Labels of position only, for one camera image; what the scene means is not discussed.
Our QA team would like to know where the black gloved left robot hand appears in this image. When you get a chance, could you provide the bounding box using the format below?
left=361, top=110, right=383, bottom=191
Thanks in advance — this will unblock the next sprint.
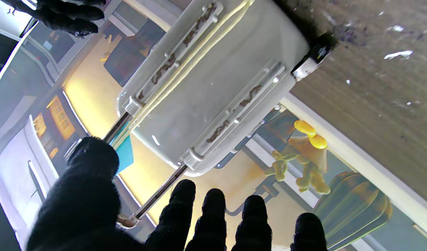
left=27, top=137, right=328, bottom=251

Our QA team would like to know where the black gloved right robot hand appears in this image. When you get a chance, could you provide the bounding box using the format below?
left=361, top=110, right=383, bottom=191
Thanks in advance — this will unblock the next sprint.
left=4, top=0, right=106, bottom=37

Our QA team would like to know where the teal luggage tag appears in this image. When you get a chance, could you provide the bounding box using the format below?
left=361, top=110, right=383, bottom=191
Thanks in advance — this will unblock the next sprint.
left=111, top=122, right=134, bottom=175

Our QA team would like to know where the cream tag string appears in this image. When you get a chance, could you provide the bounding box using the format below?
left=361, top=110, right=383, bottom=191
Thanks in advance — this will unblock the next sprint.
left=112, top=0, right=254, bottom=149

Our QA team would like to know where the small grey toy suitcase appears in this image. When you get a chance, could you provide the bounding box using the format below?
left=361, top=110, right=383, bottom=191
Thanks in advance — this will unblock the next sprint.
left=116, top=0, right=334, bottom=229

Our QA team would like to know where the black tilted tablet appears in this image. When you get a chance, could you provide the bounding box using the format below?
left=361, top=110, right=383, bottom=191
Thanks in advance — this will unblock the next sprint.
left=104, top=21, right=165, bottom=87

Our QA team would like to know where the green ribbed vase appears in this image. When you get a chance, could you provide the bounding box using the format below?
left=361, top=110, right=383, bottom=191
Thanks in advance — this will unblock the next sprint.
left=313, top=171, right=392, bottom=250

